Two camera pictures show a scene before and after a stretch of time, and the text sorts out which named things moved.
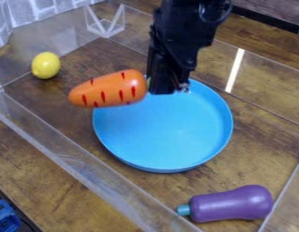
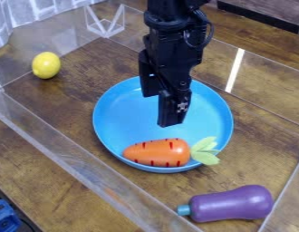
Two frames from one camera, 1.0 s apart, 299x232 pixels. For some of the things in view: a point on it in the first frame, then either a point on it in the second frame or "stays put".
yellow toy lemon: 46,65 stays put
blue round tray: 169,132 stays put
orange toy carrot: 110,89 -> 173,152
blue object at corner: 6,218 stays put
